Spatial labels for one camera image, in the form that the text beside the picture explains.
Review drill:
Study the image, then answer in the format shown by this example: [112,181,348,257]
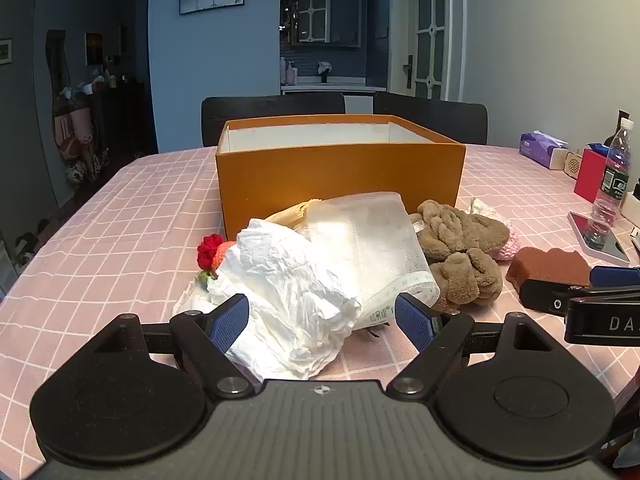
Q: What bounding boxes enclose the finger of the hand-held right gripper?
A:
[590,265,640,286]
[519,278,594,317]

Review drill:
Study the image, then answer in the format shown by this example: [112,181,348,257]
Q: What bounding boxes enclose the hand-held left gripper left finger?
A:
[89,293,254,398]

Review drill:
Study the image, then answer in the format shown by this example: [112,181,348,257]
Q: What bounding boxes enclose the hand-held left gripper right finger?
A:
[384,292,554,396]

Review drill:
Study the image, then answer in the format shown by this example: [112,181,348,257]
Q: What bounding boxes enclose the brown sponge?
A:
[505,247,594,287]

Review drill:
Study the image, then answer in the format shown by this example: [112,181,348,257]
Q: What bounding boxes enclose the pink white crochet pouch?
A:
[469,198,522,261]

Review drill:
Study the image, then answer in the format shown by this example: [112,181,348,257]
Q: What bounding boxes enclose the white plastic bag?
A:
[172,217,364,382]

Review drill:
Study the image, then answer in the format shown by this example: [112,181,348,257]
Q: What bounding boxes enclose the white mesh cloth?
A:
[300,191,441,332]

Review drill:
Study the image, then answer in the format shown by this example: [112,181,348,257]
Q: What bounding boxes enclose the orange cardboard box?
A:
[215,114,467,241]

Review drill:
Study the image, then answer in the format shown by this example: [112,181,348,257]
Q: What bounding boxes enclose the red crochet flower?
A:
[196,232,237,282]

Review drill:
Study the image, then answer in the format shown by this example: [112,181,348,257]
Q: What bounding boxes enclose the clear plastic water bottle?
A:
[582,120,635,252]

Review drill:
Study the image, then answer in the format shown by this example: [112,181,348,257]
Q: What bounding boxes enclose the brown plush toy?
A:
[409,199,512,312]

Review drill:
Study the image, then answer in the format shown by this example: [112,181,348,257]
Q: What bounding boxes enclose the red box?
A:
[573,148,612,204]

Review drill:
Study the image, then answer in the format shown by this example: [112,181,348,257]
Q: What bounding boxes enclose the beige small speaker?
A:
[563,149,585,179]

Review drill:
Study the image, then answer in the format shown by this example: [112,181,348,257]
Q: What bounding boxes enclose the pink checked tablecloth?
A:
[0,142,640,480]

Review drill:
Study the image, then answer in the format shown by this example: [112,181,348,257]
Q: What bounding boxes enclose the purple tissue pack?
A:
[518,130,570,170]

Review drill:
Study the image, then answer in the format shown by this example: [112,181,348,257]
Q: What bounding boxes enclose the black chair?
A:
[372,91,489,146]
[201,92,347,149]

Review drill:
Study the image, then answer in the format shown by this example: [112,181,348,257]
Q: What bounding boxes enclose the shoes on floor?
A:
[12,219,52,267]

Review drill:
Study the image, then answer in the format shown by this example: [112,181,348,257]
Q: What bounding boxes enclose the dark sideboard cabinet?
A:
[89,81,152,157]

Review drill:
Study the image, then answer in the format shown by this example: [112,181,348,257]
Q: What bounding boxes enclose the hanging bags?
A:
[51,87,110,187]

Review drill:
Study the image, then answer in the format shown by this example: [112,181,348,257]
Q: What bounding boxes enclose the white counter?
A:
[280,77,389,112]

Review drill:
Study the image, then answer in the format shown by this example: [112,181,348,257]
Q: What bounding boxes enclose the white glass panel door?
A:
[399,0,469,104]

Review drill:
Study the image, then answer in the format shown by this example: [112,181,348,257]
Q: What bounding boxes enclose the dark wall picture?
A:
[84,32,104,66]

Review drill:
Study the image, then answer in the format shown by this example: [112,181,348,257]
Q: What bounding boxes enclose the wavy wall mirror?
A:
[45,29,71,97]

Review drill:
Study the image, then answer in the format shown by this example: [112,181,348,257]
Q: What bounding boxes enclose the wall mirror cabinet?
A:
[289,0,364,49]

